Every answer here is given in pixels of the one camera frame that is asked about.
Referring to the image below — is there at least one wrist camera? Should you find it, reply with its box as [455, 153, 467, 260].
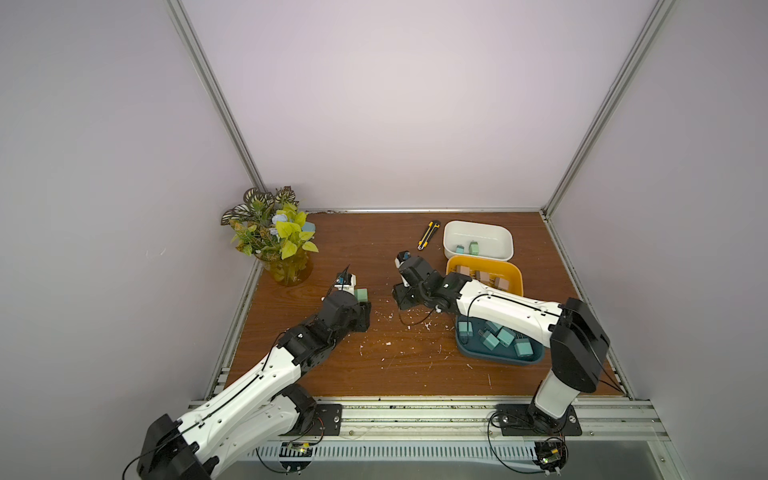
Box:
[395, 250, 411, 287]
[333, 269, 357, 295]

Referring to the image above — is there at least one teal plug bottom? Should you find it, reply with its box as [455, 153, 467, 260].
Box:
[480, 331, 500, 351]

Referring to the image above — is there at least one white storage box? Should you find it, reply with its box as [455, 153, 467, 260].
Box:
[443, 220, 514, 261]

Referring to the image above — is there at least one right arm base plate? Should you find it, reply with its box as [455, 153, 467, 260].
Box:
[492, 404, 583, 437]

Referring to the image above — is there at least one yellow storage box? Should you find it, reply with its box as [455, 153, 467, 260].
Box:
[446, 255, 524, 296]

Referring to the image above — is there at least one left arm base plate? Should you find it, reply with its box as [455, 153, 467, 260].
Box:
[281, 403, 343, 439]

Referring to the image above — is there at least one teal plug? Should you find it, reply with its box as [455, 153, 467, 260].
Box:
[480, 331, 500, 351]
[457, 321, 473, 337]
[486, 321, 502, 334]
[513, 338, 534, 358]
[496, 328, 516, 348]

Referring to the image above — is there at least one artificial plant in amber vase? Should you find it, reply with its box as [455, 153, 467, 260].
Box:
[220, 186, 318, 286]

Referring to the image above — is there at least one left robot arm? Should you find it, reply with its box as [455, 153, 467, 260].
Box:
[130, 290, 371, 479]

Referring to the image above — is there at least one dark teal storage box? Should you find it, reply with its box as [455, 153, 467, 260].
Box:
[455, 315, 545, 366]

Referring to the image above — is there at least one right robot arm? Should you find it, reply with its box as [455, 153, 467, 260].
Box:
[393, 251, 610, 423]

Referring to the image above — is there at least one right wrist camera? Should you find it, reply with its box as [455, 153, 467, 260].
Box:
[395, 250, 411, 287]

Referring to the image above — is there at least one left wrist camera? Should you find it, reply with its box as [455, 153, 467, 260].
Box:
[333, 269, 357, 295]

